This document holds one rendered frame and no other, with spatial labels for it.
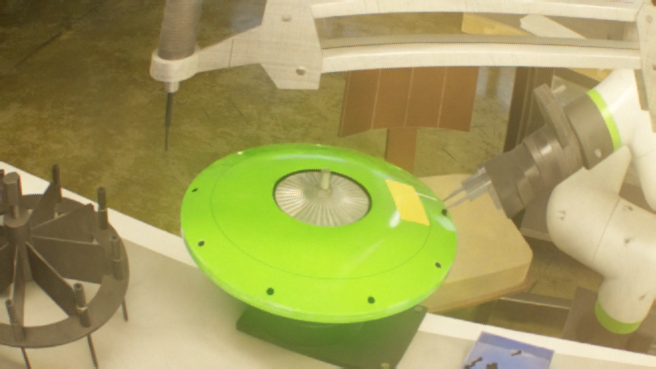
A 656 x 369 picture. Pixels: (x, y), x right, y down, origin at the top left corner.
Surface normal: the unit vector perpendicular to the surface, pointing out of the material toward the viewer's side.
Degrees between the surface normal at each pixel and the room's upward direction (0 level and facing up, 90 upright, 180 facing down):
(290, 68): 90
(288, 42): 90
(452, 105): 90
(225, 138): 0
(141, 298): 0
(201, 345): 0
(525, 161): 43
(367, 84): 90
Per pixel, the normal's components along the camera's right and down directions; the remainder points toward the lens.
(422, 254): 0.45, -0.62
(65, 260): 0.06, 0.51
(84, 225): 0.69, 0.42
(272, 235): 0.02, -0.74
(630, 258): -0.65, 0.30
